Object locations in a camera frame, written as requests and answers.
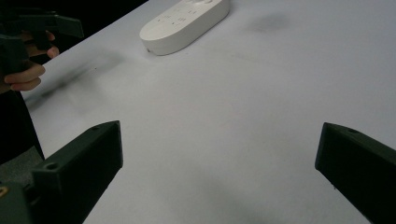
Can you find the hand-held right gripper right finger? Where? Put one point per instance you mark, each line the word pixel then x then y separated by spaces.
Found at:
pixel 358 165

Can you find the white power strip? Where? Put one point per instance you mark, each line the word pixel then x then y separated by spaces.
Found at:
pixel 183 25

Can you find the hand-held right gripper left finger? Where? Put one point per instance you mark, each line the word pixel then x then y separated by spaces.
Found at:
pixel 81 168

